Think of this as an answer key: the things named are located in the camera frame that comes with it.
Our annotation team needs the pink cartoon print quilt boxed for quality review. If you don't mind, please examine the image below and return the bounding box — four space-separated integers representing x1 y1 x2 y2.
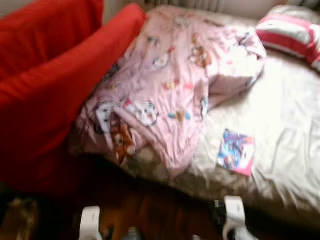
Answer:
75 5 268 178

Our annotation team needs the white wall radiator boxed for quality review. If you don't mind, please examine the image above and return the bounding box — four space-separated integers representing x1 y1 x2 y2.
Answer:
150 0 221 12

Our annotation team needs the beige pillow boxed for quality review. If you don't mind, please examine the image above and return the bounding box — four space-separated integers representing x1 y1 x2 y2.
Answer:
270 5 320 21

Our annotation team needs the colourful blue pink book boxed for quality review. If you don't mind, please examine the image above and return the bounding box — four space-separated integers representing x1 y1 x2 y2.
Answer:
217 128 256 177

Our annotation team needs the bed with beige sheet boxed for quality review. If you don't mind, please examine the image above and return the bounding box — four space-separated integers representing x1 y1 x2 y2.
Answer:
70 5 320 226

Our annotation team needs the red white blue striped pillow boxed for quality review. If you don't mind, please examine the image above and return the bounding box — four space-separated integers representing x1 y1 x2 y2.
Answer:
255 12 320 71

